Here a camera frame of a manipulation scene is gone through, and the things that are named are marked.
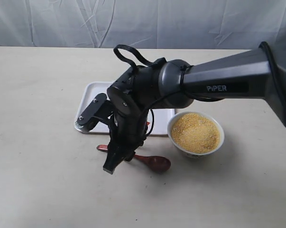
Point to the white ceramic bowl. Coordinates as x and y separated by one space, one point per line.
191 154

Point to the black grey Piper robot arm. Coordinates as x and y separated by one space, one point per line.
259 74

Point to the white rectangular plastic tray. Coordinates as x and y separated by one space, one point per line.
161 116

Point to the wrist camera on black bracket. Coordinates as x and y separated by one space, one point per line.
100 109

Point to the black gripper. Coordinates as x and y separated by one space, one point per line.
127 133

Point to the grey wrinkled backdrop curtain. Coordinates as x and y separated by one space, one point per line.
180 24

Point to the yellow millet grains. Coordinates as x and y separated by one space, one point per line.
195 133

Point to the dark red wooden spoon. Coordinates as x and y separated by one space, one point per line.
157 164

